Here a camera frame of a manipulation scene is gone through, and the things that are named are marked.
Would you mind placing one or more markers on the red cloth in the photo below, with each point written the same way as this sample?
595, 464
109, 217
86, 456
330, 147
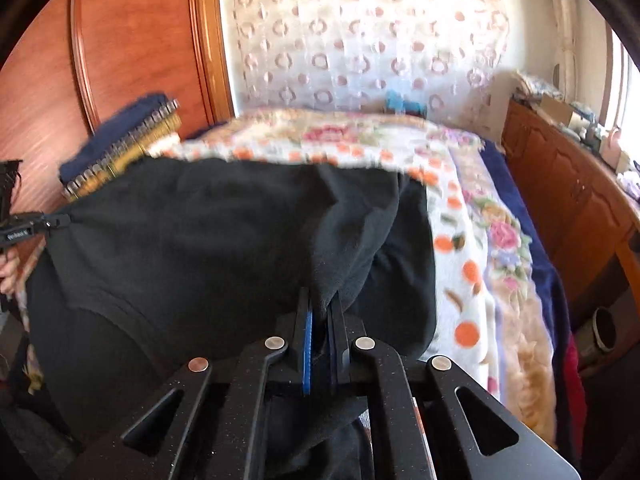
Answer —
575, 385

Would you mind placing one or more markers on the blue tissue pack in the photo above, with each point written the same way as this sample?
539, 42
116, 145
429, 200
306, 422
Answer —
402, 104

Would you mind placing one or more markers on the grey trash bin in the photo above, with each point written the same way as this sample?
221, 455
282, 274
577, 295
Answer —
597, 335

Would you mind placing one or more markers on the black printed t-shirt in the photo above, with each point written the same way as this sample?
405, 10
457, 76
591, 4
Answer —
200, 240

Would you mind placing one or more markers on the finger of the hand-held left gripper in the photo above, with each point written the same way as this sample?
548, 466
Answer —
50, 221

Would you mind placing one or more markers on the beige window curtain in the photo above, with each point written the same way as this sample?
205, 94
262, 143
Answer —
565, 25

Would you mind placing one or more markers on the sheer circle pattern curtain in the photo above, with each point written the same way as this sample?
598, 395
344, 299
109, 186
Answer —
360, 35

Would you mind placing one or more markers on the navy folded cloth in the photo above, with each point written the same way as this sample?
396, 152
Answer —
115, 130

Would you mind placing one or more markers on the white crumpled tissue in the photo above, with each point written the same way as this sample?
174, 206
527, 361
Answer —
630, 184

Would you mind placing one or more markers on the navy blanket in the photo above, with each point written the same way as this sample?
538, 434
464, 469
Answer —
530, 240

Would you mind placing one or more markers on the wooden side cabinet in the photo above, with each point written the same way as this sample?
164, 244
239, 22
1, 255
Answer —
560, 185

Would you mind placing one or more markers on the pink bottle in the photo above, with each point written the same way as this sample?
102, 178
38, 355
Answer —
611, 147

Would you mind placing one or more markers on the cardboard box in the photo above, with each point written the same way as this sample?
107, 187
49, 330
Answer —
555, 110

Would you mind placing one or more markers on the window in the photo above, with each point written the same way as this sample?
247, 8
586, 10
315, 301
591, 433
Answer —
627, 90

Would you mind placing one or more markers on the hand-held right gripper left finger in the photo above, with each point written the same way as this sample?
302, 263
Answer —
307, 355

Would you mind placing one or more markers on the folded patterned cloth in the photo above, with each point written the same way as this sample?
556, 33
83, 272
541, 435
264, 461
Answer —
535, 85

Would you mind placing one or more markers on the person's left hand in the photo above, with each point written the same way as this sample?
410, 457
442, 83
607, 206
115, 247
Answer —
9, 270

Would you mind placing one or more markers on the wooden slatted wardrobe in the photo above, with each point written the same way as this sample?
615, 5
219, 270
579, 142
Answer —
140, 35

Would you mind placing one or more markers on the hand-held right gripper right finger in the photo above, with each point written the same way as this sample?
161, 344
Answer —
334, 355

